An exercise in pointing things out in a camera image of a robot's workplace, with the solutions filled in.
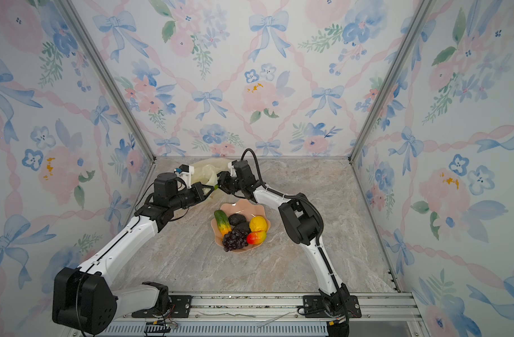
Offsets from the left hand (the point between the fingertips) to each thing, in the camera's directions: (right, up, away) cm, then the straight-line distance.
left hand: (215, 186), depth 79 cm
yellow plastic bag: (-5, +6, +3) cm, 8 cm away
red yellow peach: (+16, -20, +2) cm, 25 cm away
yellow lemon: (+16, -15, +5) cm, 23 cm away
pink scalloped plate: (+12, -11, +16) cm, 23 cm away
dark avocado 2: (+10, -17, +10) cm, 22 cm away
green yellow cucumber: (+1, -15, +8) cm, 18 cm away
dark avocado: (+6, -14, +11) cm, 19 cm away
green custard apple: (0, 0, +1) cm, 1 cm away
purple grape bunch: (+7, -21, +2) cm, 22 cm away
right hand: (-5, +2, +14) cm, 15 cm away
